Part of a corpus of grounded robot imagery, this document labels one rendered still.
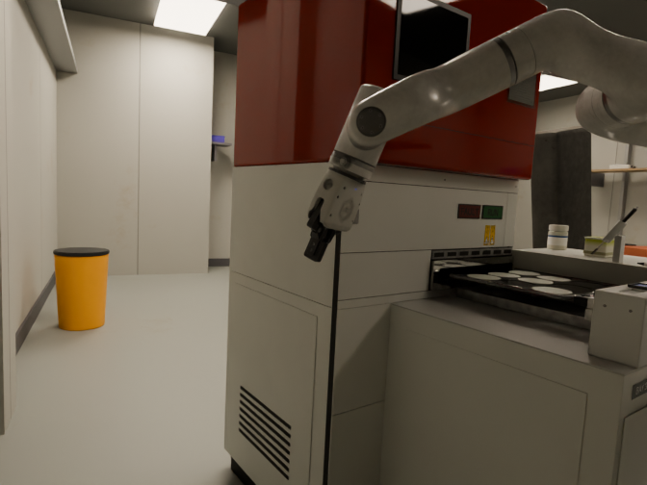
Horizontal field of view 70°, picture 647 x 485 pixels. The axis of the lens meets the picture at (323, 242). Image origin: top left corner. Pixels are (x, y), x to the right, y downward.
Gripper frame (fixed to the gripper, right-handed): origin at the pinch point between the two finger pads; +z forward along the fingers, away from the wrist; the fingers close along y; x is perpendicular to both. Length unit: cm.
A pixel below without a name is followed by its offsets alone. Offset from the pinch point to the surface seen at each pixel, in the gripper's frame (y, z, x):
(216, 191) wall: 416, 78, 458
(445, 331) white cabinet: 47, 12, -18
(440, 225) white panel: 69, -13, 3
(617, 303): 37, -13, -48
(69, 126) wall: 219, 57, 519
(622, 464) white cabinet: 37, 15, -61
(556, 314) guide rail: 66, -4, -37
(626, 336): 37, -8, -52
